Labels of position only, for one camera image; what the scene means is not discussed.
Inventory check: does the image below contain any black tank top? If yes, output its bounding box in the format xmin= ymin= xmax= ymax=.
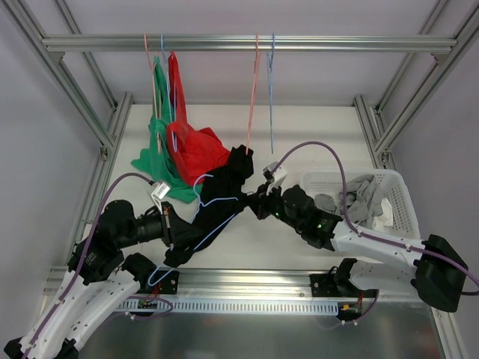
xmin=164 ymin=145 xmax=254 ymax=267

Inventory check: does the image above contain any blue hanger with black top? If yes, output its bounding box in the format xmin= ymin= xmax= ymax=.
xmin=147 ymin=174 xmax=240 ymax=286

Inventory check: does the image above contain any red tank top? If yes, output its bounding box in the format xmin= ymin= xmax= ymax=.
xmin=167 ymin=52 xmax=230 ymax=185

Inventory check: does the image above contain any grey tank top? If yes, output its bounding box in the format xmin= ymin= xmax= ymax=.
xmin=314 ymin=174 xmax=384 ymax=229

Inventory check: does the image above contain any white tank top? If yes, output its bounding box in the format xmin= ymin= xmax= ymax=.
xmin=372 ymin=198 xmax=394 ymax=232

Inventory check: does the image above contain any pink hanger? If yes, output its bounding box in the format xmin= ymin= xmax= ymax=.
xmin=245 ymin=34 xmax=261 ymax=154
xmin=144 ymin=32 xmax=165 ymax=154

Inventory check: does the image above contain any blue hanger with red top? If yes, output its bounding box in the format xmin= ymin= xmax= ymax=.
xmin=159 ymin=32 xmax=180 ymax=150

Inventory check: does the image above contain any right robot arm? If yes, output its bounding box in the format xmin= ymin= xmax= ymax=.
xmin=246 ymin=185 xmax=469 ymax=313

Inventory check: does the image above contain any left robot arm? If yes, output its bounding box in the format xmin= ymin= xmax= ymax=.
xmin=4 ymin=200 xmax=202 ymax=358

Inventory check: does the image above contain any green tank top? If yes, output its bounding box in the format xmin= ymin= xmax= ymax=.
xmin=131 ymin=68 xmax=196 ymax=203

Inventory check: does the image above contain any white plastic basket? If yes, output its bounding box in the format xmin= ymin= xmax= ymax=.
xmin=300 ymin=169 xmax=421 ymax=239

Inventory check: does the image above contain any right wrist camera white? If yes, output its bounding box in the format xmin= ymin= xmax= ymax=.
xmin=263 ymin=162 xmax=287 ymax=195

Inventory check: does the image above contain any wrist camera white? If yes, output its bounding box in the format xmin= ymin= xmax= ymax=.
xmin=150 ymin=181 xmax=171 ymax=206
xmin=263 ymin=162 xmax=287 ymax=195

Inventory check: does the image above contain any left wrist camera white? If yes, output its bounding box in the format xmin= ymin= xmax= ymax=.
xmin=150 ymin=181 xmax=171 ymax=206

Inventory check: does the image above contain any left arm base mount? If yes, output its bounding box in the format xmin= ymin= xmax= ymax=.
xmin=121 ymin=253 xmax=180 ymax=295

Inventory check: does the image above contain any aluminium front rail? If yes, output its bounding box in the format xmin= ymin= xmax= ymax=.
xmin=43 ymin=264 xmax=420 ymax=297

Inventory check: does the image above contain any white slotted cable duct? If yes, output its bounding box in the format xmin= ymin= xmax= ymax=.
xmin=115 ymin=298 xmax=339 ymax=316

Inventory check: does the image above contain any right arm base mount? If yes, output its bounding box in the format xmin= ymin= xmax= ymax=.
xmin=309 ymin=258 xmax=361 ymax=298

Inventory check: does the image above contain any aluminium hanging rail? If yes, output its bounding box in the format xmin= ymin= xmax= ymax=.
xmin=42 ymin=34 xmax=458 ymax=54

